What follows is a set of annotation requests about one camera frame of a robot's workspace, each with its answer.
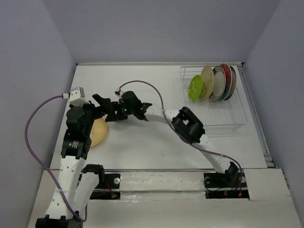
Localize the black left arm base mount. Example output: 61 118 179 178
76 170 121 200

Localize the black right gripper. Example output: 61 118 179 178
105 101 135 122

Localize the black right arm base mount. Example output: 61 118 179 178
203 172 249 200

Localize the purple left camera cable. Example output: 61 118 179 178
25 94 88 223

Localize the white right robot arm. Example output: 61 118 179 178
94 91 241 186

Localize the red plate with teal flower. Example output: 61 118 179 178
220 63 232 101

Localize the lime green plate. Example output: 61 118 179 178
188 75 204 101

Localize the small green red rimmed plate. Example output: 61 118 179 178
227 66 237 100

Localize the plain yellow plate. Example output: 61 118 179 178
90 118 108 147

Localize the beige plate with bird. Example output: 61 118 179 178
200 65 214 101

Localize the white wire dish rack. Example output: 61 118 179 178
180 66 248 132

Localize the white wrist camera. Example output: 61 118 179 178
68 87 89 106
115 88 123 97

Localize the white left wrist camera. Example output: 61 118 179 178
68 87 89 106

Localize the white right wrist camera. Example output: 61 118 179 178
115 88 123 97

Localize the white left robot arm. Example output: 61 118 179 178
35 92 105 228

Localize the large green rimmed lettered plate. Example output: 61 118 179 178
211 66 226 101

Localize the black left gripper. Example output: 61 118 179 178
76 94 111 135

